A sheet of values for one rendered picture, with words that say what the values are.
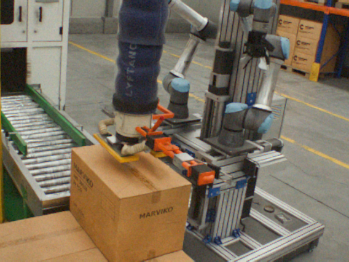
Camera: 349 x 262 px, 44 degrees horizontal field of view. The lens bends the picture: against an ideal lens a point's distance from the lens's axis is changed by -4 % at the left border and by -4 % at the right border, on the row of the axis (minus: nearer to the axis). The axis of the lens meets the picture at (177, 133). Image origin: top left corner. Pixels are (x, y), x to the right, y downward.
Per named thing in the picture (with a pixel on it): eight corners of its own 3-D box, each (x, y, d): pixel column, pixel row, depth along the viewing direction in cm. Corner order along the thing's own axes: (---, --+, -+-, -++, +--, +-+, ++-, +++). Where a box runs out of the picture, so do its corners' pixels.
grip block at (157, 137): (144, 144, 208) (145, 132, 206) (161, 142, 213) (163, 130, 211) (152, 151, 201) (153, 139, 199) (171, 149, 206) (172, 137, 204)
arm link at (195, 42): (164, 93, 287) (204, 16, 277) (157, 86, 300) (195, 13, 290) (179, 99, 293) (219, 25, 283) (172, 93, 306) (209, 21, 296)
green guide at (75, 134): (24, 90, 462) (24, 82, 459) (34, 90, 468) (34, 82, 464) (82, 148, 341) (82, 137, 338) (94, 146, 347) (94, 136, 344)
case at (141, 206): (69, 210, 259) (70, 147, 245) (128, 198, 281) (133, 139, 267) (115, 269, 214) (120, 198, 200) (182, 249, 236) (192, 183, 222)
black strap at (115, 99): (104, 99, 224) (105, 91, 223) (145, 96, 237) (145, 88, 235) (124, 113, 207) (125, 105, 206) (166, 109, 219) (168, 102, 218)
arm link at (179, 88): (173, 103, 279) (176, 82, 274) (166, 96, 290) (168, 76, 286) (190, 103, 283) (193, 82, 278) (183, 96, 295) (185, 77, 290)
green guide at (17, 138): (-27, 94, 432) (-28, 85, 429) (-17, 93, 438) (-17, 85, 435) (13, 157, 312) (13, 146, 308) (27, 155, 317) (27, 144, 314)
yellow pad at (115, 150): (92, 136, 235) (93, 128, 233) (109, 134, 240) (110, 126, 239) (120, 163, 209) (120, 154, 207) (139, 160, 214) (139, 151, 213)
